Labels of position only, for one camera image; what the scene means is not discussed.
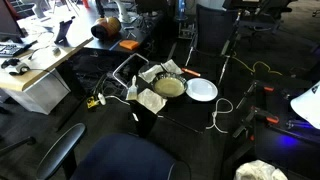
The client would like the orange marker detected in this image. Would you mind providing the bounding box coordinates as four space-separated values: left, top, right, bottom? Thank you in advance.
181 68 201 77

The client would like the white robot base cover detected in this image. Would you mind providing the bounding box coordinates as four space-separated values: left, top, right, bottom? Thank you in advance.
290 81 320 129

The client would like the metal bowl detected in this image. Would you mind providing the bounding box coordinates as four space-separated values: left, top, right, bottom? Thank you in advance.
152 72 187 98

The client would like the folded beige cloth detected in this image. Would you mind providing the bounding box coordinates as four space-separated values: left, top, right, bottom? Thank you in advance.
137 88 167 114

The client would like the crumpled white cloth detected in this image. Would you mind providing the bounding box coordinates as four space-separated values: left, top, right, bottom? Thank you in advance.
139 59 183 83

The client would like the white paint brush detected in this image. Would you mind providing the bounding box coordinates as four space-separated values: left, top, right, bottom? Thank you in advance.
126 76 138 100

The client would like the white round plate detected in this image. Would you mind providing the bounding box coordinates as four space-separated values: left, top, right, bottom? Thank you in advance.
186 78 218 102

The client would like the orange sponge block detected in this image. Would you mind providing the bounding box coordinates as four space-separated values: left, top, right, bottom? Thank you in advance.
119 40 139 50

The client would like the yellow power plug box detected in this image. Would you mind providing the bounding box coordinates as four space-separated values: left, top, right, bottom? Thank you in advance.
86 96 99 109

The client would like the black orange clamp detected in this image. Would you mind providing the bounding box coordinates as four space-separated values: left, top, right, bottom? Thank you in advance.
236 80 275 109
232 106 279 138

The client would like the black tablet stand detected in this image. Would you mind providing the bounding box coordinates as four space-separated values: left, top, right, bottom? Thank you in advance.
54 16 74 44

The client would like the light wood desk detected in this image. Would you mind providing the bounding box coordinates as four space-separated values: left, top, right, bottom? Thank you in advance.
0 13 94 116

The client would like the black chair armrest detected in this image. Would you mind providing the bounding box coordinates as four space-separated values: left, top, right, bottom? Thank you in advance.
36 123 86 180

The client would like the white plastic bag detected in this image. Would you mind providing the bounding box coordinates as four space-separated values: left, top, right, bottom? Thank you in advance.
233 160 288 180

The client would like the black keyboard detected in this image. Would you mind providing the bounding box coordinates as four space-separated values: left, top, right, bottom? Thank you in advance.
0 41 37 57

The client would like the chrome cantilever chair frame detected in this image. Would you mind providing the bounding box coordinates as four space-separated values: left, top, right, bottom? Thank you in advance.
112 53 149 88

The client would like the yellow extension cord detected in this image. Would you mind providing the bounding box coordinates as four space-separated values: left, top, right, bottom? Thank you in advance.
231 52 284 77

